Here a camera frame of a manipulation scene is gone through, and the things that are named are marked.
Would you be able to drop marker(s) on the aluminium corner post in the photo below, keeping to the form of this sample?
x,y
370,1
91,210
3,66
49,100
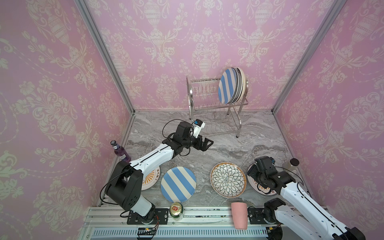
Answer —
x,y
321,32
101,46

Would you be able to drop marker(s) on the white plate teal red rim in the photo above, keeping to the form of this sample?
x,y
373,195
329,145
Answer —
x,y
240,84

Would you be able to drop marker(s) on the chrome wire dish rack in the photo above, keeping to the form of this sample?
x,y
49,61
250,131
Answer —
x,y
204,104

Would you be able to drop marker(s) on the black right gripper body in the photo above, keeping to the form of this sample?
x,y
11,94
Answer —
x,y
261,163

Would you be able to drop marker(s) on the aluminium corner post left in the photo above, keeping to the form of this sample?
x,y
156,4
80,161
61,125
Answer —
x,y
101,46

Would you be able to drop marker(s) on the blue cream striped plate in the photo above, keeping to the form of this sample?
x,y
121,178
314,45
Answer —
x,y
178,184
227,85

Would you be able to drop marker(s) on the pink cup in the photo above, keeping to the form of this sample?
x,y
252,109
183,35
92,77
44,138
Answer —
x,y
239,215

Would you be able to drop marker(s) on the blue cream striped plate front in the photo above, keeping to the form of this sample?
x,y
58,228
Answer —
x,y
178,184

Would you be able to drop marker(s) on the purple bottle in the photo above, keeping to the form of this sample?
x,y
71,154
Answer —
x,y
120,152

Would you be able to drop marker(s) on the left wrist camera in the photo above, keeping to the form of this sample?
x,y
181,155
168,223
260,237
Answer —
x,y
197,125

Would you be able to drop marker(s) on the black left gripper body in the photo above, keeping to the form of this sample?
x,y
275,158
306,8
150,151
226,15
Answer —
x,y
196,142

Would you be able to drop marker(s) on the small jar dark lid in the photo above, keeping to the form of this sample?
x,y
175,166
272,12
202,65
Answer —
x,y
291,164

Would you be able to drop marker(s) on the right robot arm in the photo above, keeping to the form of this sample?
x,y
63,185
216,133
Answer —
x,y
294,208

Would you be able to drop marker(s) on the aluminium corner post right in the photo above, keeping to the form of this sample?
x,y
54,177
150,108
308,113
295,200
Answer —
x,y
321,32

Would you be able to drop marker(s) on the plain cream plate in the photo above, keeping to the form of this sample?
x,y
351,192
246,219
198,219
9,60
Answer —
x,y
244,85

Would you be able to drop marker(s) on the petal pattern plate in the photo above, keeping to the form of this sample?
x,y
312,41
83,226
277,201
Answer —
x,y
228,180

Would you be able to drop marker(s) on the orange sunburst plate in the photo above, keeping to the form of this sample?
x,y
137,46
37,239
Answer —
x,y
151,179
258,188

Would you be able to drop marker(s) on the green can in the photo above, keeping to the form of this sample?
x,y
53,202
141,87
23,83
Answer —
x,y
176,211

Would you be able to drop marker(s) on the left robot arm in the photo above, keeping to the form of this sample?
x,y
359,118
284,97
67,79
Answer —
x,y
125,184

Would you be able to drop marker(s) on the white plate green quatrefoil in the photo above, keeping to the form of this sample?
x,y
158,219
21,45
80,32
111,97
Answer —
x,y
236,89

